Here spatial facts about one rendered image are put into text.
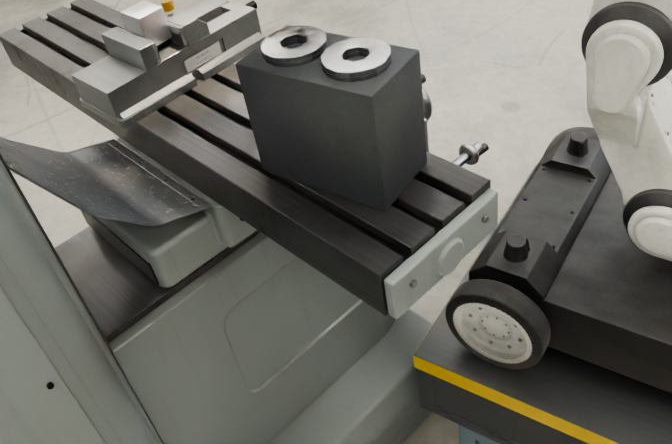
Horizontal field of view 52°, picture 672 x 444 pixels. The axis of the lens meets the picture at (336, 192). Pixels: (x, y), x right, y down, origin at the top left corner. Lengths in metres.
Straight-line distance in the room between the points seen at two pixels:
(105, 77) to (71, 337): 0.47
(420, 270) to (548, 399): 0.59
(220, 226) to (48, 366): 0.34
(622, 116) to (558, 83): 1.79
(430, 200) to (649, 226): 0.49
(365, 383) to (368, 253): 0.83
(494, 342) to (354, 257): 0.60
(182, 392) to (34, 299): 0.44
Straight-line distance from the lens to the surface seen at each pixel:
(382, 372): 1.70
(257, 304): 1.36
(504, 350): 1.43
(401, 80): 0.89
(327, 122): 0.90
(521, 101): 2.87
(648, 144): 1.28
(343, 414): 1.65
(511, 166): 2.54
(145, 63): 1.26
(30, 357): 1.04
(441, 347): 1.48
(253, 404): 1.52
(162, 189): 1.20
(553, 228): 1.45
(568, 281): 1.38
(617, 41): 1.13
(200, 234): 1.18
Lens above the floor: 1.59
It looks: 40 degrees down
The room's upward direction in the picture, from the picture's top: 10 degrees counter-clockwise
